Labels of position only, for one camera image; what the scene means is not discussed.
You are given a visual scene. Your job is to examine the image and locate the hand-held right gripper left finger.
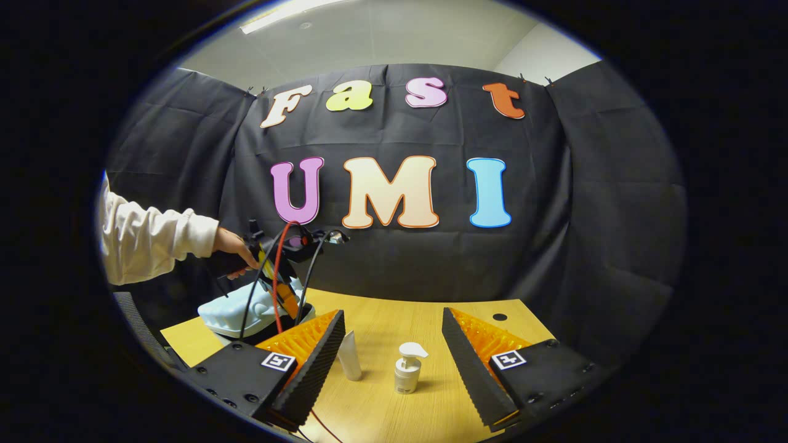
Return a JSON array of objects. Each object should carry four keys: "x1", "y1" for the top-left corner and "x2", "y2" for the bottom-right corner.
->
[{"x1": 185, "y1": 309, "x2": 347, "y2": 433}]

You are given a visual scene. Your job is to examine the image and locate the black backdrop cloth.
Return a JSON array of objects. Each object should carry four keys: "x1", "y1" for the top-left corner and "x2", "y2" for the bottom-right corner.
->
[{"x1": 102, "y1": 62, "x2": 687, "y2": 376}]

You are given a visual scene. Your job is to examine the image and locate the red cable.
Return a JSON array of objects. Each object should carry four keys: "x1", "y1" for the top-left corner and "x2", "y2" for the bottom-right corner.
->
[{"x1": 271, "y1": 220, "x2": 302, "y2": 336}]

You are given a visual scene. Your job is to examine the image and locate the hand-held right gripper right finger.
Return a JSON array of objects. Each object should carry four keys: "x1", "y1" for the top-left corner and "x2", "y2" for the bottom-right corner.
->
[{"x1": 441, "y1": 307, "x2": 601, "y2": 433}]

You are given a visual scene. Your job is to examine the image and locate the white skin care tube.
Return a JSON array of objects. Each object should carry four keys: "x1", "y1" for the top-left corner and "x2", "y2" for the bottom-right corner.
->
[{"x1": 337, "y1": 330, "x2": 363, "y2": 381}]

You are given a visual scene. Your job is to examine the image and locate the white pump bottle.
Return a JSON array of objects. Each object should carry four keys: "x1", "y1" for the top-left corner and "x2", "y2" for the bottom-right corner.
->
[{"x1": 394, "y1": 342, "x2": 429, "y2": 395}]

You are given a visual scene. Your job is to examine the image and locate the small light blue suitcase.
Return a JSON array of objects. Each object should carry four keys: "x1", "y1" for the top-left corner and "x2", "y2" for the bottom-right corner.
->
[{"x1": 197, "y1": 277, "x2": 318, "y2": 345}]

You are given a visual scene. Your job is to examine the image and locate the black cable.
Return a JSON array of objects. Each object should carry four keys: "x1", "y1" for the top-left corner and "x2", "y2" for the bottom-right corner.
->
[
  {"x1": 239, "y1": 225, "x2": 290, "y2": 339},
  {"x1": 295, "y1": 229, "x2": 345, "y2": 327}
]

